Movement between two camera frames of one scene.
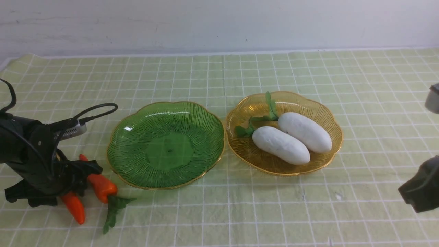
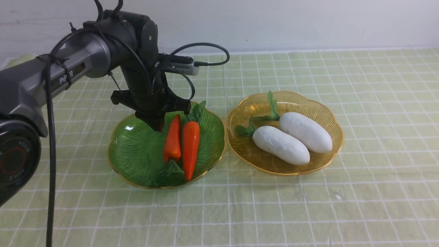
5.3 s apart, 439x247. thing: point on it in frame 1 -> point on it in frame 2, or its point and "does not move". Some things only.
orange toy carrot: (75, 206) -> (191, 136)
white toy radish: (298, 128) does not move
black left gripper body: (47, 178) -> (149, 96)
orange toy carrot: (102, 187) -> (173, 145)
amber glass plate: (242, 148) does not move
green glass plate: (154, 145) does not move
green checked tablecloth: (377, 96) does not move
